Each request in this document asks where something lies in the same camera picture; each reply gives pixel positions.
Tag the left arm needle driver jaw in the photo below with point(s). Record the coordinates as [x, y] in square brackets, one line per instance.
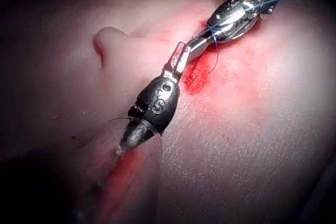
[172, 61]
[183, 62]

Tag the right arm needle driver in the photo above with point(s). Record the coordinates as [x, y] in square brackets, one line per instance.
[231, 16]

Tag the right arm needle driver jaw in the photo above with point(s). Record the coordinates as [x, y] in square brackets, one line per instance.
[200, 49]
[201, 37]

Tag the left arm needle driver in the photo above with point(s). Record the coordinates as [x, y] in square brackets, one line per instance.
[157, 103]

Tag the dark left arm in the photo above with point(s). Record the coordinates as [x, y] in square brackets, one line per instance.
[126, 184]

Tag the tissue pad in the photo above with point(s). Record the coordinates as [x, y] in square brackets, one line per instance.
[249, 134]

